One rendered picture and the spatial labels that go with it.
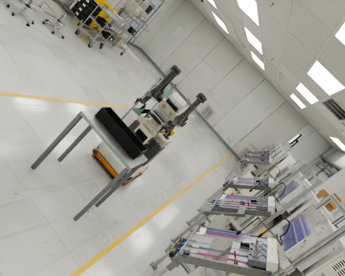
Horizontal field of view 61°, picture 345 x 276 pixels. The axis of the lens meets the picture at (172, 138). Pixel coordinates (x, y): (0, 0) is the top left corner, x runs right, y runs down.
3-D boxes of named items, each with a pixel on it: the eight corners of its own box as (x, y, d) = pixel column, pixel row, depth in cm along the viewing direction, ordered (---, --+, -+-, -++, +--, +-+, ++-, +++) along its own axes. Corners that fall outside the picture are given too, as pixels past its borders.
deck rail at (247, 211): (211, 211, 374) (212, 206, 374) (212, 210, 376) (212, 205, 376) (271, 217, 352) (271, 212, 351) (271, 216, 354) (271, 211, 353)
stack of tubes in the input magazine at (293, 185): (279, 201, 351) (298, 187, 344) (278, 192, 400) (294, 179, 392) (287, 210, 349) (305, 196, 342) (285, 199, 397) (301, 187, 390)
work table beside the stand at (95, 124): (59, 159, 333) (104, 109, 312) (98, 206, 326) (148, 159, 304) (30, 166, 290) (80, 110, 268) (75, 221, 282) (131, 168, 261)
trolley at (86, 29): (73, 32, 733) (98, 0, 707) (88, 35, 820) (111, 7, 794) (88, 48, 736) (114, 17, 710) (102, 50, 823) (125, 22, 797)
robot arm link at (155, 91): (182, 72, 333) (175, 64, 334) (180, 71, 327) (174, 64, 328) (155, 98, 344) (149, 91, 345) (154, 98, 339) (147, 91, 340)
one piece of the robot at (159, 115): (145, 116, 373) (157, 104, 368) (160, 132, 371) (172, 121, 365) (141, 117, 358) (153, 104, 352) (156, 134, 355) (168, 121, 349)
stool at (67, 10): (36, 19, 601) (53, -2, 586) (47, 21, 650) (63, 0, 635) (57, 39, 612) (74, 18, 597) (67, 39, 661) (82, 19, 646)
